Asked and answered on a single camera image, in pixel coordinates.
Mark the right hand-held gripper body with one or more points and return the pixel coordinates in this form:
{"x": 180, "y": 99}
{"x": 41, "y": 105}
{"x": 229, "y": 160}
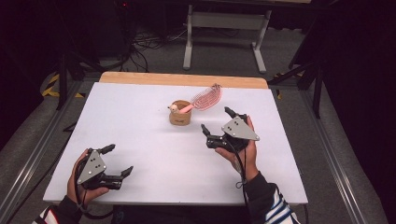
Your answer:
{"x": 239, "y": 130}

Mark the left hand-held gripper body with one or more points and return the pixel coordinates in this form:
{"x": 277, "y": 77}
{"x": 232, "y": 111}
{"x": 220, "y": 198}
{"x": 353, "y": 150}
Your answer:
{"x": 91, "y": 168}

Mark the pink hairbrush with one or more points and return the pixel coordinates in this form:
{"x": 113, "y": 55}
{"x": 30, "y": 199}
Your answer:
{"x": 208, "y": 99}

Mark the tan round holder with figurine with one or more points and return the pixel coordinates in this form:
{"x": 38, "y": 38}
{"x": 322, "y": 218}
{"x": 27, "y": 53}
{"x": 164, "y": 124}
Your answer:
{"x": 180, "y": 118}

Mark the person's left hand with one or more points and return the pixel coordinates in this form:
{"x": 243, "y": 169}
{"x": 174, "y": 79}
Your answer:
{"x": 88, "y": 196}

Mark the person's right hand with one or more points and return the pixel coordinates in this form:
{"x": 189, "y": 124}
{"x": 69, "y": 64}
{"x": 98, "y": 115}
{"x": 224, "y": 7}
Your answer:
{"x": 249, "y": 161}

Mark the white table board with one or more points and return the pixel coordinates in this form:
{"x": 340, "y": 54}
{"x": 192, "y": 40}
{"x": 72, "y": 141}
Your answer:
{"x": 162, "y": 149}

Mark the yellow black hazard tape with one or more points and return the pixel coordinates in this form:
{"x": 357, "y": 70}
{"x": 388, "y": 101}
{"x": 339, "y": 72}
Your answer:
{"x": 278, "y": 93}
{"x": 51, "y": 88}

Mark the black metal stand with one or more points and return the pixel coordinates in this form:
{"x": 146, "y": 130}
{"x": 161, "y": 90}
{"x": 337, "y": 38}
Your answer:
{"x": 317, "y": 90}
{"x": 63, "y": 77}

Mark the aluminium floor rail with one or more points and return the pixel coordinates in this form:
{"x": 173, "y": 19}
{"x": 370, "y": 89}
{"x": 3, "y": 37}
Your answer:
{"x": 334, "y": 161}
{"x": 34, "y": 155}

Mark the grey metal desk frame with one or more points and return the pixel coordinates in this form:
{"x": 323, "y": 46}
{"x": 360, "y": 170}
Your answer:
{"x": 229, "y": 21}

